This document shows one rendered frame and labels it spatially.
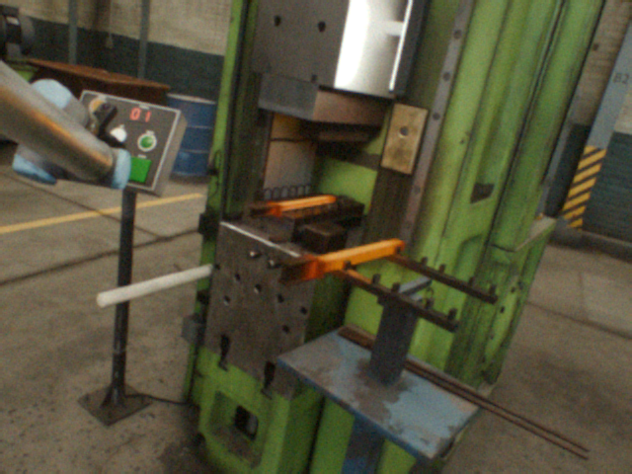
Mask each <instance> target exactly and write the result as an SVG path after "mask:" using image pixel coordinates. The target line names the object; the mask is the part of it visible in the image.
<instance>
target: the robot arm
mask: <svg viewBox="0 0 632 474"><path fill-rule="evenodd" d="M117 114H118V109H117V106H116V105H115V104H109V103H100V104H99V105H98V106H97V107H96V109H95V110H94V111H93V112H92V113H91V112H90V111H89V110H88V109H87V108H85V107H84V106H83V105H82V104H81V103H80V102H79V101H78V100H77V99H76V98H75V97H74V96H72V95H71V94H70V92H69V91H68V90H67V89H66V88H65V87H62V86H61V85H60V84H59V83H57V82H55V81H52V80H40V81H38V82H36V83H34V84H32V85H30V84H29V83H28V82H27V81H25V80H24V79H23V78H22V77H20V76H19V75H18V74H17V73H15V72H14V71H13V70H12V69H10V68H9V67H8V66H7V65H5V64H4V63H3V62H2V61H0V133H1V134H3V135H5V136H7V137H9V138H10V139H12V140H14V141H16V142H18V143H19V146H18V149H17V152H16V154H15V159H14V163H13V169H14V171H15V172H16V173H18V174H19V175H21V176H23V177H25V178H27V179H30V180H32V181H35V182H38V183H41V184H45V185H50V186H55V185H56V184H57V183H58V181H57V180H61V181H67V182H74V183H79V184H85V185H90V186H96V187H101V188H107V189H111V190H122V189H123V188H124V187H125V185H126V183H127V180H128V177H129V173H130V156H129V153H128V152H127V151H126V145H125V144H124V143H123V142H122V141H120V139H118V138H117V137H116V136H115V135H113V134H112V133H109V132H106V127H107V126H108V125H109V124H110V122H111V121H112V120H113V119H114V117H115V116H116V115H117Z"/></svg>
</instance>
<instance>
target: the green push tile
mask: <svg viewBox="0 0 632 474"><path fill-rule="evenodd" d="M151 164H152V161H150V160H145V159H141V158H136V157H132V156H130V173H129V177H128V179H129V180H131V181H135V182H138V183H142V184H145V182H146V179H147V176H148V173H149V170H150V167H151Z"/></svg>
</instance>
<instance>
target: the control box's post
mask: <svg viewBox="0 0 632 474"><path fill-rule="evenodd" d="M136 200H137V193H135V192H131V191H127V190H122V196H121V213H120V215H121V220H120V236H119V252H118V284H117V286H119V287H120V288H122V287H126V286H130V277H131V263H132V249H133V235H134V220H135V214H136ZM128 304H129V300H128V301H125V302H121V303H118V304H116V316H115V332H114V350H116V351H117V352H119V351H122V350H125V347H126V333H127V318H128ZM124 361H125V352H123V353H120V354H115V353H114V352H113V364H112V381H111V386H112V385H113V386H114V402H113V403H116V402H117V396H118V387H119V386H121V387H122V388H123V372H124Z"/></svg>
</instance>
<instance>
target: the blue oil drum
mask: <svg viewBox="0 0 632 474"><path fill-rule="evenodd" d="M167 96H168V98H167V109H172V110H176V111H180V112H181V113H182V115H183V116H184V117H185V119H186V120H187V122H188V123H187V126H186V129H185V132H184V135H183V138H182V141H181V144H180V147H179V150H178V153H177V156H176V159H175V162H174V165H173V168H172V171H171V173H173V174H177V175H183V176H194V177H200V176H206V175H207V173H206V172H207V169H206V168H207V167H208V164H209V155H210V152H211V150H210V146H211V138H212V130H213V129H214V126H213V122H214V113H215V104H216V103H215V102H213V101H209V100H205V99H200V98H195V97H190V96H183V95H175V94H167Z"/></svg>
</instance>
